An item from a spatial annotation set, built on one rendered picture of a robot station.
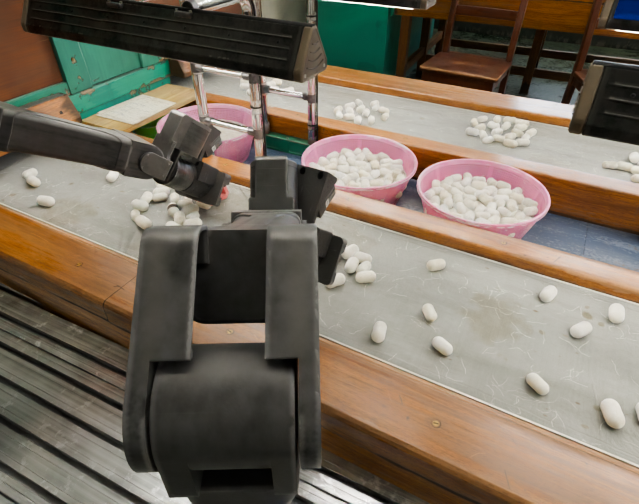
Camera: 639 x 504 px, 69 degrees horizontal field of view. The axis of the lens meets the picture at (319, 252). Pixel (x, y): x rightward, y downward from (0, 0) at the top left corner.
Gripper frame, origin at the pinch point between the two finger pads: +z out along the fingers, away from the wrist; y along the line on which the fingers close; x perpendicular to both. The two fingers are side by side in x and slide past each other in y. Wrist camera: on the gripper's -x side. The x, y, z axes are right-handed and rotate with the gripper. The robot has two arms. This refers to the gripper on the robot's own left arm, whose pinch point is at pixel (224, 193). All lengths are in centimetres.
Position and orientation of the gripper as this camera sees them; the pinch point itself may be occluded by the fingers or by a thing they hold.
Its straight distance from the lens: 100.8
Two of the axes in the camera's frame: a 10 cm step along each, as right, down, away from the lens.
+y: -8.8, -3.0, 3.7
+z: 3.5, 1.1, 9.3
